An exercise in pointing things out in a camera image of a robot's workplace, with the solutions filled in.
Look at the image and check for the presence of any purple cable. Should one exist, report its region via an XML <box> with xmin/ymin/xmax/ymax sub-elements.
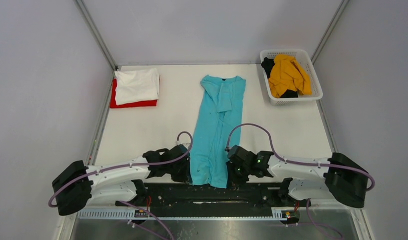
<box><xmin>48</xmin><ymin>131</ymin><xmax>194</xmax><ymax>240</ymax></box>
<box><xmin>225</xmin><ymin>123</ymin><xmax>376</xmax><ymax>240</ymax></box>

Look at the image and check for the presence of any orange t-shirt in basket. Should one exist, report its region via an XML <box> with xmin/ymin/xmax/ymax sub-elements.
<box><xmin>268</xmin><ymin>54</ymin><xmax>312</xmax><ymax>98</ymax></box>

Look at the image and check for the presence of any white plastic laundry basket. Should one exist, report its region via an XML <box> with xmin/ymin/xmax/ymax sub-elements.
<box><xmin>260</xmin><ymin>49</ymin><xmax>323</xmax><ymax>106</ymax></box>

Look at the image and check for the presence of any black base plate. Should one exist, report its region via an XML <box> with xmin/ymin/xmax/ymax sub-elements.
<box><xmin>116</xmin><ymin>180</ymin><xmax>307</xmax><ymax>216</ymax></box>

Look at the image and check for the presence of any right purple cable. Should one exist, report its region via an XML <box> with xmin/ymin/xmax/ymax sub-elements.
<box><xmin>225</xmin><ymin>123</ymin><xmax>376</xmax><ymax>240</ymax></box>

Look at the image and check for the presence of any white folded t-shirt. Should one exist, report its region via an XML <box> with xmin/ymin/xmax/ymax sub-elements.
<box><xmin>114</xmin><ymin>68</ymin><xmax>160</xmax><ymax>105</ymax></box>

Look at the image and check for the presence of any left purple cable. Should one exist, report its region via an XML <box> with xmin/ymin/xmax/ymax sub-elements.
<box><xmin>48</xmin><ymin>131</ymin><xmax>194</xmax><ymax>240</ymax></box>

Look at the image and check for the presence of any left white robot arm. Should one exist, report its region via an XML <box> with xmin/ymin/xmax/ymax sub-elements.
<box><xmin>48</xmin><ymin>144</ymin><xmax>191</xmax><ymax>216</ymax></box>

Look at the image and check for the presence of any turquoise t-shirt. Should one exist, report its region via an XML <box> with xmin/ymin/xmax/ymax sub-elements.
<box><xmin>190</xmin><ymin>75</ymin><xmax>246</xmax><ymax>188</ymax></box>

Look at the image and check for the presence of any white slotted cable duct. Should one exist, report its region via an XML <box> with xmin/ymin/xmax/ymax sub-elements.
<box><xmin>77</xmin><ymin>207</ymin><xmax>288</xmax><ymax>221</ymax></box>

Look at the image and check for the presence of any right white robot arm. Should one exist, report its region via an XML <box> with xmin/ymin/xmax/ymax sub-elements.
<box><xmin>225</xmin><ymin>145</ymin><xmax>371</xmax><ymax>209</ymax></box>

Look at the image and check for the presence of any black garment in basket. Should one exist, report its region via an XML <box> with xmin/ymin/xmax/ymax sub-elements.
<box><xmin>261</xmin><ymin>57</ymin><xmax>298</xmax><ymax>99</ymax></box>

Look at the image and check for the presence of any red folded t-shirt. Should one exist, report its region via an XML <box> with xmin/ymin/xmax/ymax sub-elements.
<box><xmin>110</xmin><ymin>78</ymin><xmax>158</xmax><ymax>109</ymax></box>

